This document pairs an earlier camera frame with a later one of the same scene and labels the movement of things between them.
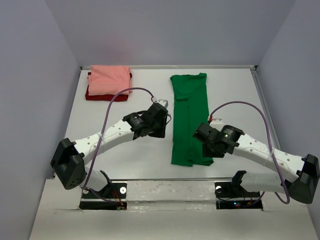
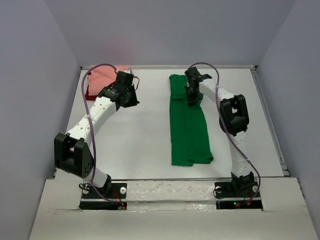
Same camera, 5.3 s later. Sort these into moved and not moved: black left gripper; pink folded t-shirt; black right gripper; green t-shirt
Moved: black right gripper; black left gripper
Not moved: green t-shirt; pink folded t-shirt
